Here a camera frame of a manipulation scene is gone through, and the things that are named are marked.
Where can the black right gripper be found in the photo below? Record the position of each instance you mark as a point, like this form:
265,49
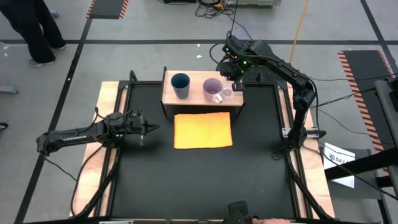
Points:
234,59

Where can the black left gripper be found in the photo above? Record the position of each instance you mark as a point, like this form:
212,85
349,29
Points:
124,124

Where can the clear plastic cup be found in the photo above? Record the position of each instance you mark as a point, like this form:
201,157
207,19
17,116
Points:
228,93

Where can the purple white ceramic mug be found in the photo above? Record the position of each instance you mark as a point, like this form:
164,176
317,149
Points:
212,88

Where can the dark blue plastic cup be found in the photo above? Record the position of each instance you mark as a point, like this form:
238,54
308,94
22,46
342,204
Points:
180,85

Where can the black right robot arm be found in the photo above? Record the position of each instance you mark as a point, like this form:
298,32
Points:
286,71

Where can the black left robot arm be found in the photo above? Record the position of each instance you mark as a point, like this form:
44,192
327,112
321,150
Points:
68,138

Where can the wooden shelf with black legs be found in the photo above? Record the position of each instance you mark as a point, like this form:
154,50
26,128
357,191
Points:
192,99

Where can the light wooden side board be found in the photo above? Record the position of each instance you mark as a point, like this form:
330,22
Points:
318,186
109,96

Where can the yellow orange cloth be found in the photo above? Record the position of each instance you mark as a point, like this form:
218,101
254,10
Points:
202,130

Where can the grey equipment base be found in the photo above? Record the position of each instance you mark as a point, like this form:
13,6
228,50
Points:
253,2

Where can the black hazard-striped floor mat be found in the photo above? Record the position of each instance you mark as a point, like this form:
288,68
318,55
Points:
363,71
107,8

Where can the white paper sign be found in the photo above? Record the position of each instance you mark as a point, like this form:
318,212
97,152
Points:
337,158

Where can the grey furniture foot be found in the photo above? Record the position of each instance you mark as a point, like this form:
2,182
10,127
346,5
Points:
7,89

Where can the person's hand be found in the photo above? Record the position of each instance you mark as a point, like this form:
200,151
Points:
270,221

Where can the person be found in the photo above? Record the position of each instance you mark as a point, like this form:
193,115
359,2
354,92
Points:
34,28

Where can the black metal beam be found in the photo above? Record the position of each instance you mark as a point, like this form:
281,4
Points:
360,165

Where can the black metal table frame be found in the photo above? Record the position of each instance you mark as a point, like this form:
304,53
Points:
140,84

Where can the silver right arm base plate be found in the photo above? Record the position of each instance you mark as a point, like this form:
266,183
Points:
315,133

